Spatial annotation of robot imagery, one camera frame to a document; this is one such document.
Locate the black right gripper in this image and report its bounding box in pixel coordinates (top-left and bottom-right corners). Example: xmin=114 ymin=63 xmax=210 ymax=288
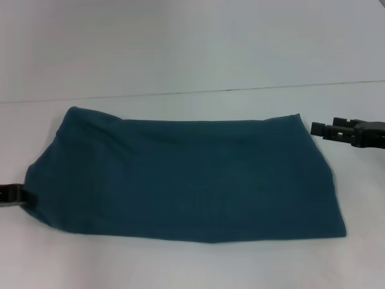
xmin=310 ymin=116 xmax=385 ymax=150

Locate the teal t-shirt with FREE print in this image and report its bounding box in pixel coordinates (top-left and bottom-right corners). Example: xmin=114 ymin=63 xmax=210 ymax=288
xmin=24 ymin=107 xmax=348 ymax=244

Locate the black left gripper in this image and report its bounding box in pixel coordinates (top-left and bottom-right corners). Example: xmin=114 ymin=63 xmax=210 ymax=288
xmin=0 ymin=182 xmax=39 ymax=208

